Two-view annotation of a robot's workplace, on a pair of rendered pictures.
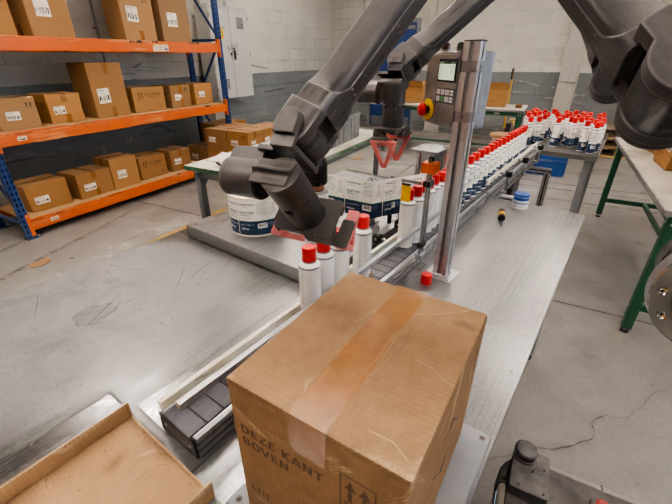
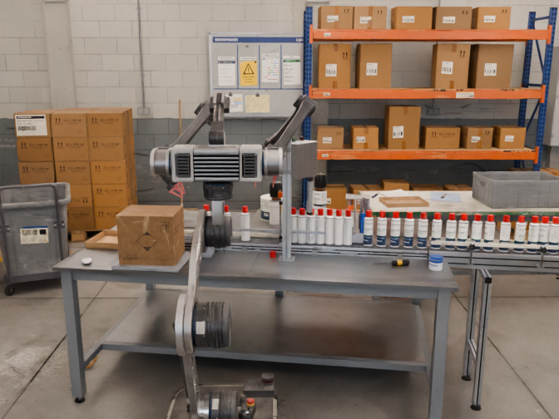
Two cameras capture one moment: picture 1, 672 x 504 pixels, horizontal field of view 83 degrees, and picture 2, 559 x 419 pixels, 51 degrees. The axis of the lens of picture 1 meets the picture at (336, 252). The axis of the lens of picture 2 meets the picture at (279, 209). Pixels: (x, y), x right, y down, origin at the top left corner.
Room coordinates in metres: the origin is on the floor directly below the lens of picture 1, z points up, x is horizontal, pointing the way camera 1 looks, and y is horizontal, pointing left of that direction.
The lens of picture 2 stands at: (-0.45, -3.05, 1.88)
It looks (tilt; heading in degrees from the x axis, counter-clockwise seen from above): 14 degrees down; 61
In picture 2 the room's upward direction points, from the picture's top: straight up
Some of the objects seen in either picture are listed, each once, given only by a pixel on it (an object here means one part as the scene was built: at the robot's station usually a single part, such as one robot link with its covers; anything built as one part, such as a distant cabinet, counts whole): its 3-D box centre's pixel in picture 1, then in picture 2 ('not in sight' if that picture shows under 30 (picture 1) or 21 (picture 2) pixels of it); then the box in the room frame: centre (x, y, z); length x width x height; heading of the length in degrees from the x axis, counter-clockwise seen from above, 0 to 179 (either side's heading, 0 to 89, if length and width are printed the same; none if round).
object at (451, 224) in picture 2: (488, 164); (451, 231); (1.87, -0.76, 0.98); 0.05 x 0.05 x 0.20
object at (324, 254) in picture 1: (323, 274); not in sight; (0.81, 0.03, 0.98); 0.05 x 0.05 x 0.20
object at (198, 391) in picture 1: (359, 272); (231, 229); (0.86, -0.06, 0.96); 1.07 x 0.01 x 0.01; 144
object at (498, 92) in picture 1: (497, 93); not in sight; (6.28, -2.49, 0.97); 0.48 x 0.47 x 0.37; 155
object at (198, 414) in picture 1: (396, 258); (282, 245); (1.12, -0.20, 0.86); 1.65 x 0.08 x 0.04; 144
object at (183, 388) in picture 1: (336, 279); (234, 234); (0.91, 0.00, 0.91); 1.07 x 0.01 x 0.02; 144
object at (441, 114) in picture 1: (454, 89); (300, 159); (1.15, -0.34, 1.38); 0.17 x 0.10 x 0.19; 19
